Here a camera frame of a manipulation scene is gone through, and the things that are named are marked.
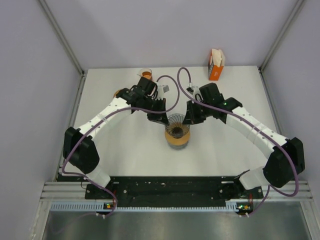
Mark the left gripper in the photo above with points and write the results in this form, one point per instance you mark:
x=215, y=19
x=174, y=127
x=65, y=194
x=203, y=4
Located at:
x=160, y=117

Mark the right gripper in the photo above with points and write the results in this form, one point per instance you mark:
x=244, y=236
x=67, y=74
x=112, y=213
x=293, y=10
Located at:
x=190, y=117

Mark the grey ribbed glass dripper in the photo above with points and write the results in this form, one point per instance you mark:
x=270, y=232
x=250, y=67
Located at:
x=175, y=127

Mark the grey glass server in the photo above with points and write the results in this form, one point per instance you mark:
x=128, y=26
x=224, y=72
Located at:
x=178, y=147

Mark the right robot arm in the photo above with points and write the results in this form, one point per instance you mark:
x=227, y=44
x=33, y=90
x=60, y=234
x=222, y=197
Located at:
x=285, y=157

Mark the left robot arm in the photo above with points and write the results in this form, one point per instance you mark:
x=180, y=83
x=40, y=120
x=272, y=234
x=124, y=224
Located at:
x=80, y=144

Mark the orange filter box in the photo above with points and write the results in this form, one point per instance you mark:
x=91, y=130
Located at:
x=214, y=72

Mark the paper coffee filters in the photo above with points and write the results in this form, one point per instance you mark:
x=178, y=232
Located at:
x=217, y=57

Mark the orange glass beaker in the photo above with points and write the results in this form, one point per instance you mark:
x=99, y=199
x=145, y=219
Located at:
x=146, y=73

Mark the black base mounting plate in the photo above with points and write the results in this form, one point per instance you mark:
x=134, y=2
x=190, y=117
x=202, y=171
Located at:
x=173, y=191

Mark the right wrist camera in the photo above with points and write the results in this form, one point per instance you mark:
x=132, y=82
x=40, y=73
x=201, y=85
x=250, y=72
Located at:
x=193, y=90

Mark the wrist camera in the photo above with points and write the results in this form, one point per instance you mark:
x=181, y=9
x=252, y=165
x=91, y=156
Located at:
x=193, y=90
x=161, y=90

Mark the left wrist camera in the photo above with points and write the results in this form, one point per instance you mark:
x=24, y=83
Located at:
x=161, y=90

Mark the slotted cable duct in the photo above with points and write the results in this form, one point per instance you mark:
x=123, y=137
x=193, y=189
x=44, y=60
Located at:
x=67, y=206

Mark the right aluminium corner post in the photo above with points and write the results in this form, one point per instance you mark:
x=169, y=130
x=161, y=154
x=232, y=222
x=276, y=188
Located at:
x=290, y=20

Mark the aluminium corner post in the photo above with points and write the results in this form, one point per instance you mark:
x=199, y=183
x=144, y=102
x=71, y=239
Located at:
x=60, y=35
x=290, y=20

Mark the left aluminium corner post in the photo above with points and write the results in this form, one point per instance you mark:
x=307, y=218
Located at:
x=60, y=35

